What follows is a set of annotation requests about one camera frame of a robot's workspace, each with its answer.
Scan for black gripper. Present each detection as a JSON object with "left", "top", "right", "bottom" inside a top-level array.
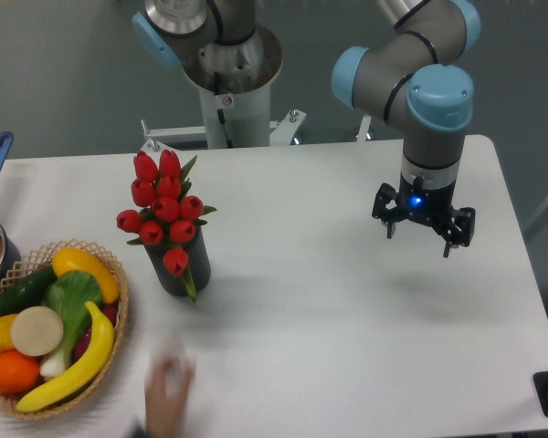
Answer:
[{"left": 372, "top": 177, "right": 476, "bottom": 258}]

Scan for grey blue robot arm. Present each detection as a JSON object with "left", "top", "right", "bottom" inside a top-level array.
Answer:
[{"left": 132, "top": 1, "right": 480, "bottom": 249}]

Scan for dark grey ribbed vase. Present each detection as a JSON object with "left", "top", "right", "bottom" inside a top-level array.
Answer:
[{"left": 144, "top": 228, "right": 211, "bottom": 302}]

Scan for blurred human hand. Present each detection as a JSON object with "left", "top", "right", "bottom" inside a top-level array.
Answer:
[{"left": 144, "top": 344, "right": 195, "bottom": 437}]

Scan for red tulip bouquet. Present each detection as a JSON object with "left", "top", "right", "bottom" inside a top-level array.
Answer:
[{"left": 116, "top": 149, "right": 218, "bottom": 303}]

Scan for purple red vegetable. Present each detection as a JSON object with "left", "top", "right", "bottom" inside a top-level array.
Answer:
[{"left": 73, "top": 303, "right": 118, "bottom": 362}]

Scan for green bok choy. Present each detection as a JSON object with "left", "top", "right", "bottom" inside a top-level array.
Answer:
[{"left": 40, "top": 271, "right": 102, "bottom": 380}]

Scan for yellow banana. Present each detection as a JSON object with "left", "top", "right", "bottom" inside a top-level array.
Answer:
[{"left": 16, "top": 301, "right": 114, "bottom": 413}]

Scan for woven wicker basket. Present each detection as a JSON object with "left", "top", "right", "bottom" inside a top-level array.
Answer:
[{"left": 0, "top": 239, "right": 129, "bottom": 420}]

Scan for beige round disc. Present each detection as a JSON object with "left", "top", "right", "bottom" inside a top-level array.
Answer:
[{"left": 10, "top": 306, "right": 63, "bottom": 357}]

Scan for green cucumber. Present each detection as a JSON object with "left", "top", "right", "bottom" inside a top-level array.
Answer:
[{"left": 0, "top": 266, "right": 57, "bottom": 317}]

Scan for orange fruit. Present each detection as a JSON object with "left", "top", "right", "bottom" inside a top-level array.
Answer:
[{"left": 0, "top": 349, "right": 39, "bottom": 394}]

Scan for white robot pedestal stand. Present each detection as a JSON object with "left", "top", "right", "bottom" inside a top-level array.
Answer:
[{"left": 141, "top": 81, "right": 307, "bottom": 151}]

